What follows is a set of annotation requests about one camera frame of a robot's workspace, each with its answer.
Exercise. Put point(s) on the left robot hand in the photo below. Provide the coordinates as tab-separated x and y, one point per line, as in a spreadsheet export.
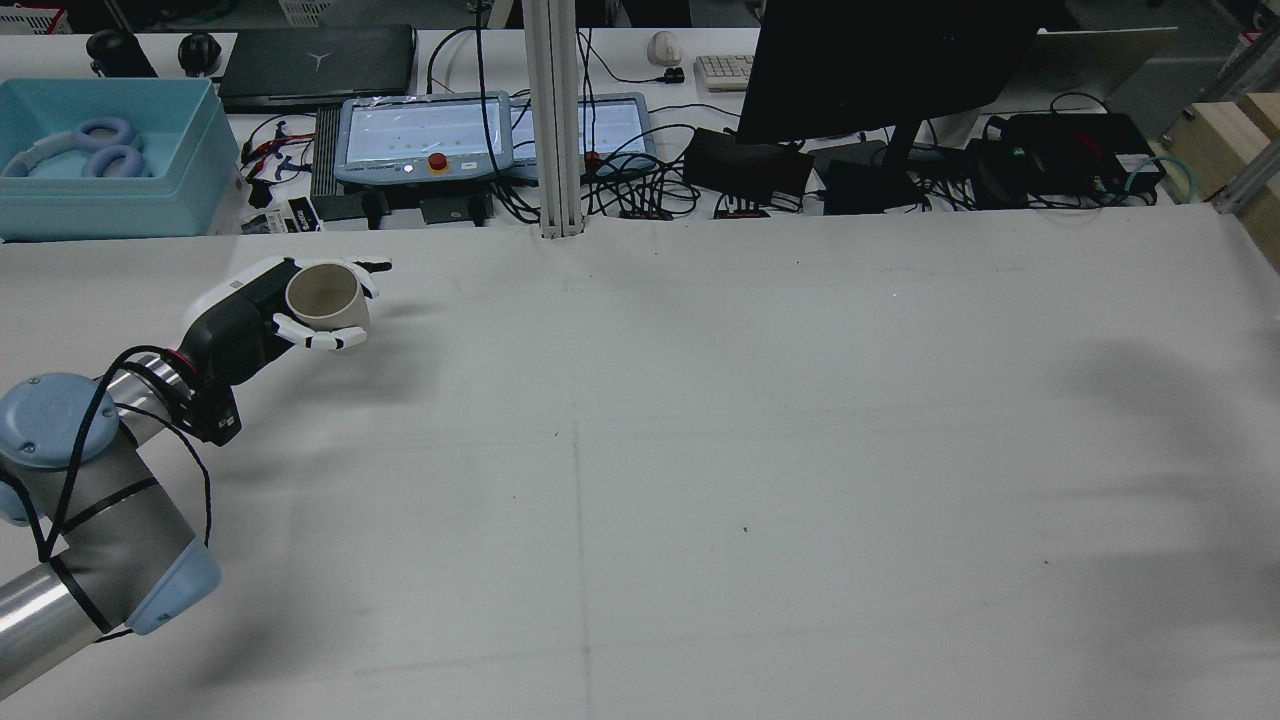
235	330

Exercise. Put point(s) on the beige paper cup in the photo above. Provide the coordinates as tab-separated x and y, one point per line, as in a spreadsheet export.
335	316

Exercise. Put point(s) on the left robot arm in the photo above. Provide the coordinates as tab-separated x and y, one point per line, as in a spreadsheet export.
100	520

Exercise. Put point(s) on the black white label pack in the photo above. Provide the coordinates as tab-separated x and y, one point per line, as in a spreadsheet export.
300	213

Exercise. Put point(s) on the red blue clip leads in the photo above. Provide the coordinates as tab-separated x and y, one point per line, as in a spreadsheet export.
258	188

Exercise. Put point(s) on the black power adapter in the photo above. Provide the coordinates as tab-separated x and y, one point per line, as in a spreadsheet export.
455	210
340	208

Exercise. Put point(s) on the light blue plastic bin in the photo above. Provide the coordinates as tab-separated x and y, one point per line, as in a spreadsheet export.
100	215

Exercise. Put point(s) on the black ribbed heat sink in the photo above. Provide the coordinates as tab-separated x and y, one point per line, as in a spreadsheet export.
325	150

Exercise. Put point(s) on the lavender white headphones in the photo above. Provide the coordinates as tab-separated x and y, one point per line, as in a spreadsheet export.
105	130

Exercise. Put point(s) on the teach pendant with red button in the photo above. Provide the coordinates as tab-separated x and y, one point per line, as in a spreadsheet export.
420	130

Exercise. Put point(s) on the black round device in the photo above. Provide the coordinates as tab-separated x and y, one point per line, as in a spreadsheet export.
200	55

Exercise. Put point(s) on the black closed laptop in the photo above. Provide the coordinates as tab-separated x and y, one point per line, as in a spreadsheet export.
320	65

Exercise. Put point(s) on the black cylinder device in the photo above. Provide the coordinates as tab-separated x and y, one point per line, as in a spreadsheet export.
120	55

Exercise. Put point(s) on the white plastic basket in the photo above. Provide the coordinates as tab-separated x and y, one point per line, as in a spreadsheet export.
305	12

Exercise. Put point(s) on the black connector block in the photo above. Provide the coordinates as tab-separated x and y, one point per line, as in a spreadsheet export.
742	212
645	213

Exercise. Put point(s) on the grey teach pendant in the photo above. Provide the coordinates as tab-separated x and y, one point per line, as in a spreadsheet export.
615	125

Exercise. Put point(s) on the white table cover sheet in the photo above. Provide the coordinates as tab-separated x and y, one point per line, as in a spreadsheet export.
700	480

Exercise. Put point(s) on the white computer mouse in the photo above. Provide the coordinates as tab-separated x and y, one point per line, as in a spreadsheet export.
665	48

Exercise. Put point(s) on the black power brick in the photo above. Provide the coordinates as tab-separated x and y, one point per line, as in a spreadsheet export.
745	165

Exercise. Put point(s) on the beige keyboard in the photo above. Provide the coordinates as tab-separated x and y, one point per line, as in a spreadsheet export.
725	72

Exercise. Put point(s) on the black Huawei monitor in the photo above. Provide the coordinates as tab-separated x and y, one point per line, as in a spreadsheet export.
880	70

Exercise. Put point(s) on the small black electronics box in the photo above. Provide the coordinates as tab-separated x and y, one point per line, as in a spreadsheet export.
985	175

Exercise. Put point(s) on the large black electronics box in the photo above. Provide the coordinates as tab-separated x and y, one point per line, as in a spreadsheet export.
1070	145

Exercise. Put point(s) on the beige board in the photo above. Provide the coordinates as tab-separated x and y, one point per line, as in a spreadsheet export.
1110	60

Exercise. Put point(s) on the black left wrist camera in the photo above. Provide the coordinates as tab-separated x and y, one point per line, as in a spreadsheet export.
215	420

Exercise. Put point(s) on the aluminium profile post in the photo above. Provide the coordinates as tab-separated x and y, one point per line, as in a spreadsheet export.
555	120

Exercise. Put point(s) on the aluminium frame profile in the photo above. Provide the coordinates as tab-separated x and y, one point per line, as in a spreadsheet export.
1240	190

